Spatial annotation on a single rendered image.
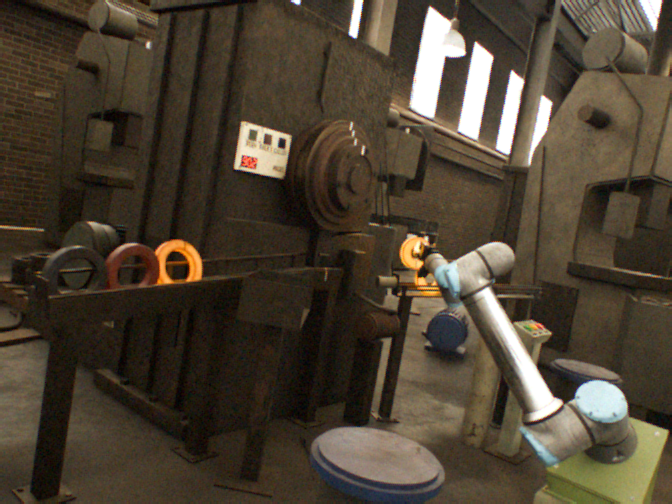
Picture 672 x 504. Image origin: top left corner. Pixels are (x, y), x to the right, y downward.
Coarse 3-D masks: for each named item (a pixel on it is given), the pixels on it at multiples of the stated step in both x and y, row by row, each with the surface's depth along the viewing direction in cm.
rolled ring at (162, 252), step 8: (176, 240) 194; (160, 248) 190; (168, 248) 191; (176, 248) 194; (184, 248) 196; (192, 248) 199; (160, 256) 188; (192, 256) 198; (160, 264) 188; (192, 264) 199; (200, 264) 200; (160, 272) 187; (192, 272) 199; (200, 272) 200; (160, 280) 187; (168, 280) 189
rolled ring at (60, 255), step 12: (60, 252) 160; (72, 252) 161; (84, 252) 164; (96, 252) 167; (48, 264) 158; (60, 264) 159; (96, 264) 167; (48, 276) 157; (96, 276) 169; (96, 288) 169
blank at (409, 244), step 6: (408, 240) 274; (414, 240) 274; (420, 240) 275; (402, 246) 275; (408, 246) 274; (414, 246) 275; (402, 252) 274; (408, 252) 274; (402, 258) 275; (408, 258) 274; (408, 264) 275; (414, 264) 276; (420, 264) 277
